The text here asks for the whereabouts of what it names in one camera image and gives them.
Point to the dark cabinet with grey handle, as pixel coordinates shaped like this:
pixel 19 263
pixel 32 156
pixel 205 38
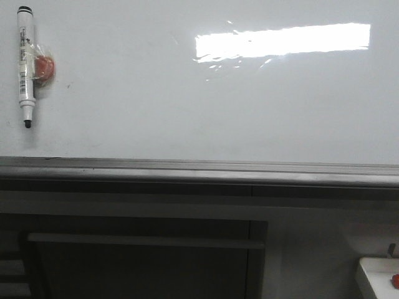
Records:
pixel 127 257

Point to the white plastic marker tray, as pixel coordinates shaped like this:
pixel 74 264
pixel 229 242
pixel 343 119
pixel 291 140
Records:
pixel 374 277

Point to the white whiteboard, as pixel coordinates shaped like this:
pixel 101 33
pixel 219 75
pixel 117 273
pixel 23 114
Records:
pixel 268 81

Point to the red marker in tray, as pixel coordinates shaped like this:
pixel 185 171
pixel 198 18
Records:
pixel 395 281

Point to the grey aluminium marker ledge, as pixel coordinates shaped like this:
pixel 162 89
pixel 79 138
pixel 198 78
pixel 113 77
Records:
pixel 216 178

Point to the red round magnet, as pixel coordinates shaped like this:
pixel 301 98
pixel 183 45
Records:
pixel 44 65

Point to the white whiteboard marker black tip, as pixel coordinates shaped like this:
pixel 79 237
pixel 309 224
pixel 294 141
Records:
pixel 27 101

